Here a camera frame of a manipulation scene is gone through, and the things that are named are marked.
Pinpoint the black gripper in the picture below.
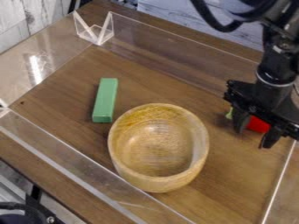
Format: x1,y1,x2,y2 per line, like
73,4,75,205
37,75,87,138
223,80,299,149

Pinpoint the red plush strawberry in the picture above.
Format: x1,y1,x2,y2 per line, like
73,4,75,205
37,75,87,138
246,115,271,134

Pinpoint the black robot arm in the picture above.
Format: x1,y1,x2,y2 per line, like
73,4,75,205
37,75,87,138
225,0,299,149

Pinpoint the wooden bowl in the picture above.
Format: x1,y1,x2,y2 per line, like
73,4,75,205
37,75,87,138
107,103,211,193

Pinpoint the green rectangular block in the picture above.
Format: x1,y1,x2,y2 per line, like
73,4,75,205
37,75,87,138
93,78,118,123

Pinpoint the black clamp under table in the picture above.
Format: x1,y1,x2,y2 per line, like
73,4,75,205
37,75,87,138
0,184,69,224

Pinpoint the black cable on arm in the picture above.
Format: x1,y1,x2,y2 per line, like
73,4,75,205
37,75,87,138
190,0,282,33

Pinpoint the clear acrylic corner bracket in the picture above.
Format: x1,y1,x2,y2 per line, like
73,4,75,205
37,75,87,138
73,11,115,46

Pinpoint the clear acrylic barrier wall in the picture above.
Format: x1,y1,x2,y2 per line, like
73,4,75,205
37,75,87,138
0,4,299,224

